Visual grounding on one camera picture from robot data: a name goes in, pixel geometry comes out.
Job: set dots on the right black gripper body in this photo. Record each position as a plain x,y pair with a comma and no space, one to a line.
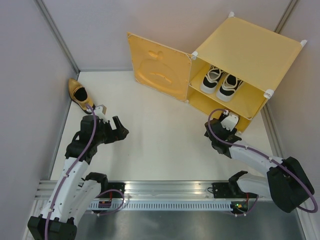
230,133

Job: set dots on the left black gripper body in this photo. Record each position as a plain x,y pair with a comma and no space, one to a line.
104,137

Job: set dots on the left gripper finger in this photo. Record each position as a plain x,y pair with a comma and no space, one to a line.
107,126
120,132

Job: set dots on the white black sneaker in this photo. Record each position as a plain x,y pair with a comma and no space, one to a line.
228,88
211,80

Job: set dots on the yellow cabinet door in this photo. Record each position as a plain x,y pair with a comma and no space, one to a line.
160,67

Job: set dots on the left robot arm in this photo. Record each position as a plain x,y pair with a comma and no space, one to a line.
74,191

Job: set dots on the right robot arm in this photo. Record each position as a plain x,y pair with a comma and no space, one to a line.
282,180

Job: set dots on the far gold loafer shoe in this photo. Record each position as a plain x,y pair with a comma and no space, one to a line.
80,96

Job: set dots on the yellow plastic shoe cabinet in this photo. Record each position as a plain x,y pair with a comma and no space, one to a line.
257,56

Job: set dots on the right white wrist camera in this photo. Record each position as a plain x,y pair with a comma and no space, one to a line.
229,120

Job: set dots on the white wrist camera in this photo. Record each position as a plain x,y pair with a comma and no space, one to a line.
99,111
229,120

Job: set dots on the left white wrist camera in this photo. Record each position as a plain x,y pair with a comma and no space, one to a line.
99,111

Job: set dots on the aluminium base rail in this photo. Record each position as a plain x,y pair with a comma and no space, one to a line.
172,190

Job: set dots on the white slotted cable duct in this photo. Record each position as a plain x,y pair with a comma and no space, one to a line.
139,205

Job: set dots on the right aluminium corner post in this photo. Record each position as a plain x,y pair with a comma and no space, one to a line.
286,16

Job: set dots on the aluminium corner post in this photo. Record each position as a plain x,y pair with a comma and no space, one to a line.
57,34
286,16

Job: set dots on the left aluminium corner post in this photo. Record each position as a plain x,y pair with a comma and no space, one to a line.
57,34

